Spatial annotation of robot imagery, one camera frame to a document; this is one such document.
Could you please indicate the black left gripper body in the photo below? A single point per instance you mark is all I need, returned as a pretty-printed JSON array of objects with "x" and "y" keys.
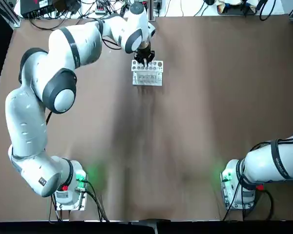
[{"x": 144, "y": 53}]

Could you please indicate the clear glass test tube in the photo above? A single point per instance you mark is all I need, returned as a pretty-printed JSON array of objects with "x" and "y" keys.
[{"x": 146, "y": 64}]

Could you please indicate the white test tube rack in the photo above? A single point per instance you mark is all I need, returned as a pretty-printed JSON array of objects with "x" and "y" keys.
[{"x": 147, "y": 83}]

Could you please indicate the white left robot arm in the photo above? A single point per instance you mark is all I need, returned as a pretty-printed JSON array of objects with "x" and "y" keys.
[{"x": 27, "y": 122}]

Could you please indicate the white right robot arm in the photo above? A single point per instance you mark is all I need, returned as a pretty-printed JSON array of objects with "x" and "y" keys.
[{"x": 263, "y": 165}]

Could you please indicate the grey usb hub red plugs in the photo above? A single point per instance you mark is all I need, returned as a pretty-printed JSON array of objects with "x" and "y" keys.
[{"x": 100, "y": 9}]

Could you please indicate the dark round cup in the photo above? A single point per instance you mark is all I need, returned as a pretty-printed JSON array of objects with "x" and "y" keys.
[{"x": 209, "y": 2}]

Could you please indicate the beige printed bag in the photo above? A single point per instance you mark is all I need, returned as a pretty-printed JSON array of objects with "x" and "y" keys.
[{"x": 221, "y": 9}]

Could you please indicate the black power adapter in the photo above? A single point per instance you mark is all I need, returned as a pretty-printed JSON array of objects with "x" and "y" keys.
[{"x": 68, "y": 6}]

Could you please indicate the black computer box red logo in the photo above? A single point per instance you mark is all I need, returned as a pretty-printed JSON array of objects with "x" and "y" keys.
[{"x": 29, "y": 9}]

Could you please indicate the upright aluminium post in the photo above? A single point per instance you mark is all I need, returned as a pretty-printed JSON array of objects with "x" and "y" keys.
[{"x": 153, "y": 12}]

